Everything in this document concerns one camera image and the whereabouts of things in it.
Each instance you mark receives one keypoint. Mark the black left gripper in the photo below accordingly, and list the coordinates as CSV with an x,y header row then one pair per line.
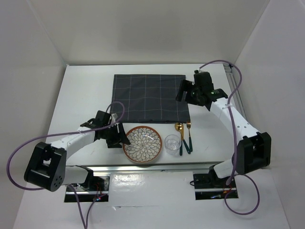
x,y
119,137

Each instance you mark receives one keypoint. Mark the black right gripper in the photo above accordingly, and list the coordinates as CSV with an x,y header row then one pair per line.
x,y
187,86

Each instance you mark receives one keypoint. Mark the floral patterned ceramic plate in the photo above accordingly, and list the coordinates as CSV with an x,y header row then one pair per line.
x,y
145,145

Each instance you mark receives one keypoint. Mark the dark checked cloth placemat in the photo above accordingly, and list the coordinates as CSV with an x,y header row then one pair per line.
x,y
150,98

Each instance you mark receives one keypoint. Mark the gold spoon green handle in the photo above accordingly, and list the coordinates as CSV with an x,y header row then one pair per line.
x,y
184,142

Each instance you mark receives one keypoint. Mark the clear drinking glass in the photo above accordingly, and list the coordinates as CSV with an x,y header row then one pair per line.
x,y
172,144

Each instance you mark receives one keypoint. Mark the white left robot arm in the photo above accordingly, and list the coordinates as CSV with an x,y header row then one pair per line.
x,y
47,166

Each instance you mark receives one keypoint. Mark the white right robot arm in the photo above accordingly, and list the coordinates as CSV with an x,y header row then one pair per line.
x,y
252,149

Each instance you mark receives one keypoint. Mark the gold fork green handle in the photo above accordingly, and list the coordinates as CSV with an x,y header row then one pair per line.
x,y
188,125

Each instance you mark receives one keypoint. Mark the gold knife green handle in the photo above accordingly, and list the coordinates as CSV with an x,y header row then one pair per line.
x,y
181,130

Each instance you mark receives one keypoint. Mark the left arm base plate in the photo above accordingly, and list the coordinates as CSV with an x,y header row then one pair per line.
x,y
94,188

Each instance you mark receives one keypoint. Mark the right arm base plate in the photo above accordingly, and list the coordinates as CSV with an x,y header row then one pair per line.
x,y
206,189

